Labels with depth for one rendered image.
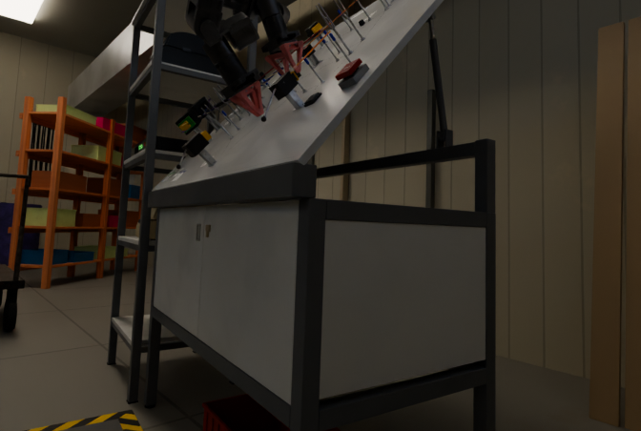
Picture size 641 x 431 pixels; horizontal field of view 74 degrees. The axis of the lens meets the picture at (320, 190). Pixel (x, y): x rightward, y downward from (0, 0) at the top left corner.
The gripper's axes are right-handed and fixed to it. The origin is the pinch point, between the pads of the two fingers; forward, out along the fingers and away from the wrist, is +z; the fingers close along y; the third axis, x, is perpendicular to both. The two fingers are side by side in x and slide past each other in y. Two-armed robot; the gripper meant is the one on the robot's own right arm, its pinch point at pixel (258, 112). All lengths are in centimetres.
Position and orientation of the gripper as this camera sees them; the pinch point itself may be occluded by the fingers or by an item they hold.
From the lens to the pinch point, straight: 107.8
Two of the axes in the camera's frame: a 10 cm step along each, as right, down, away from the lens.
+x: -6.1, 5.8, -5.4
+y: -6.0, 1.0, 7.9
